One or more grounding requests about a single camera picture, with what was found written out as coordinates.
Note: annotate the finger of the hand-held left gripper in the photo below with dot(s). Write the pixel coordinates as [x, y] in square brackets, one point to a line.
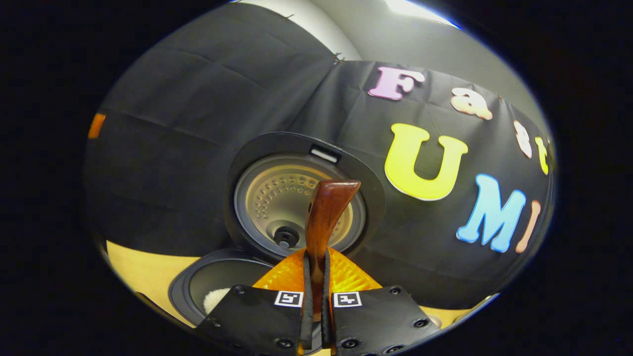
[96, 126]

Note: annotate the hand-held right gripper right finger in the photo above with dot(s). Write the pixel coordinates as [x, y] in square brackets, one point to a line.
[327, 321]

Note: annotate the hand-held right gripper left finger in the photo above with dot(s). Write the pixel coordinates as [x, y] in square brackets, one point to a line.
[307, 321]

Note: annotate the small white rice heap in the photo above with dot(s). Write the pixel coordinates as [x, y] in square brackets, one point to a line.
[216, 300]

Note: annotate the brown wooden spoon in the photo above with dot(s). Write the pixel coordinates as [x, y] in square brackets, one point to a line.
[324, 212]

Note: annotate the black silver rice cooker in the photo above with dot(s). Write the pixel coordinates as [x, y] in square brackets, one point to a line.
[277, 198]

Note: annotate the black backdrop cloth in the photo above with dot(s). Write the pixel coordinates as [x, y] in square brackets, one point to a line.
[173, 148]

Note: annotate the large ceiling light panel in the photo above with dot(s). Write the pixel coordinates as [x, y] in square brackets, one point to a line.
[420, 10]

